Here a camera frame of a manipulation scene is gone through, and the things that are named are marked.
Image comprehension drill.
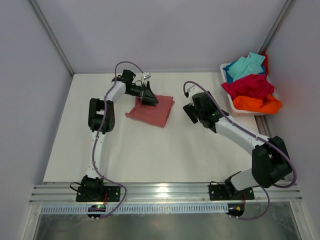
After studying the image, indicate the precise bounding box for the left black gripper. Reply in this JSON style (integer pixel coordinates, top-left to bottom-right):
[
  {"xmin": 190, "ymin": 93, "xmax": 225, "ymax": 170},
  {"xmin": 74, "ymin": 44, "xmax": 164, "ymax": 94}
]
[{"xmin": 126, "ymin": 80, "xmax": 159, "ymax": 107}]

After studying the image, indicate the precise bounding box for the salmon pink t shirt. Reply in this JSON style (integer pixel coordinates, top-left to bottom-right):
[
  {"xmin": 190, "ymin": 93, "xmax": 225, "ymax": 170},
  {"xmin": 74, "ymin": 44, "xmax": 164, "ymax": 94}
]
[{"xmin": 125, "ymin": 95, "xmax": 175, "ymax": 128}]

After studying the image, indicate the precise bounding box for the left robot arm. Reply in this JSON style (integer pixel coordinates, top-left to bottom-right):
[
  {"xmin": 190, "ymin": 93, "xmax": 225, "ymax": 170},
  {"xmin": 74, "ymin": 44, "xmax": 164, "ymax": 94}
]
[{"xmin": 76, "ymin": 69, "xmax": 159, "ymax": 202}]

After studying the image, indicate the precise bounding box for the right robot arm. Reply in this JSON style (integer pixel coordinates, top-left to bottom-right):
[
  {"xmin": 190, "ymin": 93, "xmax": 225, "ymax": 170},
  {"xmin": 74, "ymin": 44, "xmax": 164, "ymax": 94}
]
[{"xmin": 183, "ymin": 92, "xmax": 293, "ymax": 199}]

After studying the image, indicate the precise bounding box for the white plastic bin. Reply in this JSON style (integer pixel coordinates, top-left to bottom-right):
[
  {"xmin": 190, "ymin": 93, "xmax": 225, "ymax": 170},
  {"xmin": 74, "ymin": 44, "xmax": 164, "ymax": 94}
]
[{"xmin": 219, "ymin": 62, "xmax": 266, "ymax": 117}]

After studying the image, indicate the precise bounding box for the teal t shirt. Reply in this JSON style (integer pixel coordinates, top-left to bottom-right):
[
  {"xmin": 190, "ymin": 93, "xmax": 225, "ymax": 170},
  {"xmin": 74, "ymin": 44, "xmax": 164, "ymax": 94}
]
[{"xmin": 222, "ymin": 52, "xmax": 267, "ymax": 84}]

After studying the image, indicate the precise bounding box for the crimson red t shirt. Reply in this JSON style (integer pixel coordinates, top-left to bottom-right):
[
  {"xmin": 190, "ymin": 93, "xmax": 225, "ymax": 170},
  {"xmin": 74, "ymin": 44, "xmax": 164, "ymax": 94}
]
[{"xmin": 221, "ymin": 74, "xmax": 275, "ymax": 100}]

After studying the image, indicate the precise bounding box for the orange t shirt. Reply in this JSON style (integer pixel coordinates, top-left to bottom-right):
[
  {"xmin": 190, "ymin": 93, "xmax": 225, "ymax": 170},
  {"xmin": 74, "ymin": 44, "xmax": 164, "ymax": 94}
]
[{"xmin": 232, "ymin": 94, "xmax": 283, "ymax": 115}]

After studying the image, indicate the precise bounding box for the red t shirt in bin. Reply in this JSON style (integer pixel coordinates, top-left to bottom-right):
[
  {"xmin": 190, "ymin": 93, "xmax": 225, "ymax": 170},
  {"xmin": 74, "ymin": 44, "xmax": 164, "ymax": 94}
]
[{"xmin": 262, "ymin": 54, "xmax": 269, "ymax": 77}]

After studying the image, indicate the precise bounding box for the right black controller board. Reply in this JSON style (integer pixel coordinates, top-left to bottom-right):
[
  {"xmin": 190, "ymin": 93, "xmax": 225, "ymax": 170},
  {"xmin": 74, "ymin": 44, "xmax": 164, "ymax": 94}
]
[{"xmin": 226, "ymin": 203, "xmax": 245, "ymax": 218}]

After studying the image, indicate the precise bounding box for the black controller board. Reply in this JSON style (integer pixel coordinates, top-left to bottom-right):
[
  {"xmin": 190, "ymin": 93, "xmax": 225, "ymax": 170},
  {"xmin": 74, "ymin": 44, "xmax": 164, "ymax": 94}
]
[
  {"xmin": 226, "ymin": 203, "xmax": 245, "ymax": 218},
  {"xmin": 87, "ymin": 204, "xmax": 106, "ymax": 219}
]

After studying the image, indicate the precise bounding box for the left black controller board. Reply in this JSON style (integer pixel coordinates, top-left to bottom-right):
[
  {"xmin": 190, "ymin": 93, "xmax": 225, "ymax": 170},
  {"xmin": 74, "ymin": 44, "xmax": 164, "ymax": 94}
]
[{"xmin": 87, "ymin": 204, "xmax": 106, "ymax": 219}]

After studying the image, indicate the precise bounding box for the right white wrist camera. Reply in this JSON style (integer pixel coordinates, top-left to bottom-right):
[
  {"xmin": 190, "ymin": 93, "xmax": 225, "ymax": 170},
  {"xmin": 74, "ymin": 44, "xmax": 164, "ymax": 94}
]
[{"xmin": 184, "ymin": 85, "xmax": 199, "ymax": 99}]

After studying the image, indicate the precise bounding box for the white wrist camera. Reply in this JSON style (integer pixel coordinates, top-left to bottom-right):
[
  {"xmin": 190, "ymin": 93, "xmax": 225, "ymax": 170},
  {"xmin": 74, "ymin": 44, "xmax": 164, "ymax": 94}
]
[
  {"xmin": 140, "ymin": 72, "xmax": 151, "ymax": 81},
  {"xmin": 184, "ymin": 85, "xmax": 199, "ymax": 99}
]

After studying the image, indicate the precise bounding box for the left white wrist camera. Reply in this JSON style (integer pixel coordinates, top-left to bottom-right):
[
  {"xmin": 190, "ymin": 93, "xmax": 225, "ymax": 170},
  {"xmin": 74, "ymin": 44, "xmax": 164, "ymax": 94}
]
[{"xmin": 140, "ymin": 72, "xmax": 151, "ymax": 81}]

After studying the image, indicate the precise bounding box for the right side aluminium rail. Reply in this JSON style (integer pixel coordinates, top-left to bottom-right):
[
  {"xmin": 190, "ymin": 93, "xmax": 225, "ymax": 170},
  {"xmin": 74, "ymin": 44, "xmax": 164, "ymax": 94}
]
[{"xmin": 253, "ymin": 115, "xmax": 287, "ymax": 181}]

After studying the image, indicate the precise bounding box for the aluminium rail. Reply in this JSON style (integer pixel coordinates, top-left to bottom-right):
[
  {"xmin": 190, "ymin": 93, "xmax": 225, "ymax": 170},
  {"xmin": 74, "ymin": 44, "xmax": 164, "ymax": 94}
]
[
  {"xmin": 29, "ymin": 182, "xmax": 303, "ymax": 205},
  {"xmin": 253, "ymin": 115, "xmax": 287, "ymax": 181}
]

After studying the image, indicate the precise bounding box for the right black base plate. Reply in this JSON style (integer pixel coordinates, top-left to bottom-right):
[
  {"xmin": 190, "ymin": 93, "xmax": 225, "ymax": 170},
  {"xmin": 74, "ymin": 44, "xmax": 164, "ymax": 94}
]
[{"xmin": 208, "ymin": 181, "xmax": 255, "ymax": 201}]

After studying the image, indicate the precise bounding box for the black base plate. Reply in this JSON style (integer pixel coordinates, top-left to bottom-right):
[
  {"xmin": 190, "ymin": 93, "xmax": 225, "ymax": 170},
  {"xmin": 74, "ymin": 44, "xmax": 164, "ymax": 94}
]
[
  {"xmin": 208, "ymin": 181, "xmax": 255, "ymax": 201},
  {"xmin": 75, "ymin": 186, "xmax": 121, "ymax": 203}
]

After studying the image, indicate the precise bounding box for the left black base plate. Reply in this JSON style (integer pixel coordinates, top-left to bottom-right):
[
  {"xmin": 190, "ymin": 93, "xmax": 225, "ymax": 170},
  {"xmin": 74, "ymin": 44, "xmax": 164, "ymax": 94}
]
[{"xmin": 75, "ymin": 186, "xmax": 121, "ymax": 203}]

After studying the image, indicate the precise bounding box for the slotted grey cable duct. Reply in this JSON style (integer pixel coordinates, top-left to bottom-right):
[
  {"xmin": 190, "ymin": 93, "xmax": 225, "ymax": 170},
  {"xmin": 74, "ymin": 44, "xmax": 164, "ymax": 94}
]
[{"xmin": 39, "ymin": 202, "xmax": 228, "ymax": 215}]

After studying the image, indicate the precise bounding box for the right corner aluminium post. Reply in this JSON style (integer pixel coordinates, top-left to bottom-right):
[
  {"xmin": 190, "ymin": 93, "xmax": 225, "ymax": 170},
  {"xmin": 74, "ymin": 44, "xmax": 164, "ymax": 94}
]
[{"xmin": 258, "ymin": 0, "xmax": 296, "ymax": 55}]

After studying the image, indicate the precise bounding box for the corner aluminium post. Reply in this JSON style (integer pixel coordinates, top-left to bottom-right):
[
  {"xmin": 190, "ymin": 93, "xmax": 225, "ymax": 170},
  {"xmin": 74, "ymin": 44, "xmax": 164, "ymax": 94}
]
[
  {"xmin": 258, "ymin": 0, "xmax": 296, "ymax": 55},
  {"xmin": 27, "ymin": 0, "xmax": 75, "ymax": 77}
]

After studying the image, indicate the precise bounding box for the aluminium front rail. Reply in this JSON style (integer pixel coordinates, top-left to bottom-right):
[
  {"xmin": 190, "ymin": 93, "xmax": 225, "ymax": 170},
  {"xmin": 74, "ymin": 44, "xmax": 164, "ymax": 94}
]
[{"xmin": 29, "ymin": 182, "xmax": 303, "ymax": 205}]

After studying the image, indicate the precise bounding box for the left corner aluminium post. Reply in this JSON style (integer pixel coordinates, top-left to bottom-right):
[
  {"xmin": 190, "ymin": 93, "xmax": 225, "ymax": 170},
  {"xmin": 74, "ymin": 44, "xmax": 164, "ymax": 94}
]
[{"xmin": 27, "ymin": 0, "xmax": 75, "ymax": 77}]

